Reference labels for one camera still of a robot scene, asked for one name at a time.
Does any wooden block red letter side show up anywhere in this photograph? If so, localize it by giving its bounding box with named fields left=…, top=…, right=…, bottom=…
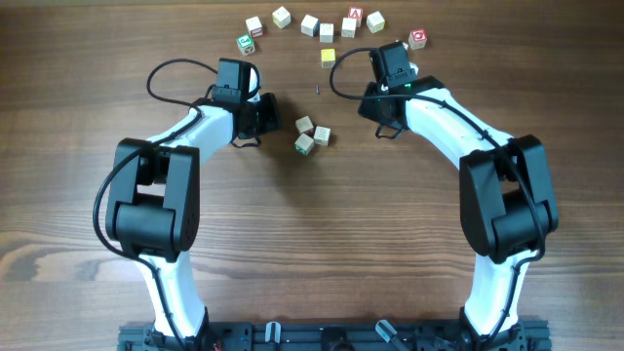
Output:
left=295, top=116, right=315, bottom=137

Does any white block green side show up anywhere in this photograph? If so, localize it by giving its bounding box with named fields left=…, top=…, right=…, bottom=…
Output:
left=294, top=134, right=315, bottom=156

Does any white patterned wooden block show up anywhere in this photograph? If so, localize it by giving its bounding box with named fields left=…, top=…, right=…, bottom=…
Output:
left=314, top=126, right=331, bottom=146

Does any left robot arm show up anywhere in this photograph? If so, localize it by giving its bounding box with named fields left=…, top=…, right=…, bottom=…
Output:
left=93, top=58, right=281, bottom=350

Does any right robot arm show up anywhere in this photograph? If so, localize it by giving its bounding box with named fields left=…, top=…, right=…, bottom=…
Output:
left=359, top=43, right=559, bottom=349

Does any green letter wooden block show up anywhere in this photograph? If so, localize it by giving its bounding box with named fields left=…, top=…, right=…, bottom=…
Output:
left=236, top=33, right=255, bottom=56

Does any red letter O block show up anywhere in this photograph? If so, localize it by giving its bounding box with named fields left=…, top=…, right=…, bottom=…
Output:
left=409, top=29, right=428, bottom=50

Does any yellow top wooden block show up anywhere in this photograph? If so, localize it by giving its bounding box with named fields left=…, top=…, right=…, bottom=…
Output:
left=321, top=49, right=336, bottom=69

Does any white wooden block centre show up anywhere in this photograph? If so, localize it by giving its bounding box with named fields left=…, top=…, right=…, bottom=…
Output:
left=341, top=18, right=357, bottom=38

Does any white block yellow side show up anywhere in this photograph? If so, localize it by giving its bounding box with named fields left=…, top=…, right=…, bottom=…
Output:
left=367, top=11, right=386, bottom=33

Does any white block red side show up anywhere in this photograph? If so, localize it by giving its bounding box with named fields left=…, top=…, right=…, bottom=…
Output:
left=246, top=17, right=263, bottom=38

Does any plain white letter block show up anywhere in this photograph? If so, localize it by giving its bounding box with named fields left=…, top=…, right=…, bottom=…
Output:
left=319, top=23, right=334, bottom=44

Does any white block yellow edge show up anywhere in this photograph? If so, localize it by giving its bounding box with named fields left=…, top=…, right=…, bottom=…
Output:
left=272, top=6, right=292, bottom=29

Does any red letter A block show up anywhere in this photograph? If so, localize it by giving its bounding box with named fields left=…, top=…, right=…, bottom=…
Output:
left=348, top=7, right=363, bottom=27

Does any white block blue side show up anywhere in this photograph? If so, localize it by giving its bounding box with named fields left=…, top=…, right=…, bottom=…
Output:
left=300, top=15, right=320, bottom=37

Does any left black cable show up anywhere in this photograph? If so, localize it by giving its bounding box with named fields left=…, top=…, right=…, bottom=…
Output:
left=92, top=58, right=220, bottom=350

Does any black cable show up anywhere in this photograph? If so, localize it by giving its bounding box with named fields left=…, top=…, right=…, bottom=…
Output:
left=329, top=47, right=546, bottom=350
left=92, top=58, right=220, bottom=350

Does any right black cable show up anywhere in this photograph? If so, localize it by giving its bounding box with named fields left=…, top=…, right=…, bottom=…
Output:
left=329, top=47, right=546, bottom=350

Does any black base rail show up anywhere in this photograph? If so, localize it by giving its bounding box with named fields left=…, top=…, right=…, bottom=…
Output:
left=117, top=320, right=553, bottom=351

